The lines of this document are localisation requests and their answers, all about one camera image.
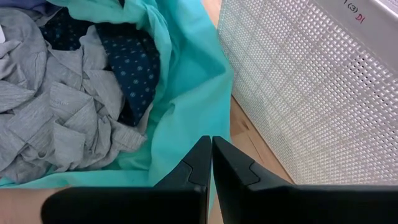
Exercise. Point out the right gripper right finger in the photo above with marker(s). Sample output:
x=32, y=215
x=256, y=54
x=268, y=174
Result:
x=280, y=205

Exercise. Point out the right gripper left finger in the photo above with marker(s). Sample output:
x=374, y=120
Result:
x=140, y=205

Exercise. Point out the navy dotted garment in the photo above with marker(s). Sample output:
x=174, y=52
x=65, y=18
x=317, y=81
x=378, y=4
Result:
x=133, y=68

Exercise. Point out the turquoise garment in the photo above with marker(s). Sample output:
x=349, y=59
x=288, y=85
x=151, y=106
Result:
x=192, y=77

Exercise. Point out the purple garment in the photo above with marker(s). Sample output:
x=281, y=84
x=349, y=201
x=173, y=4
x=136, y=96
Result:
x=21, y=3

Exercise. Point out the white perforated plastic basket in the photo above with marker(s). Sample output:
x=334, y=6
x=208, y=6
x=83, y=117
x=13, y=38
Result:
x=311, y=93

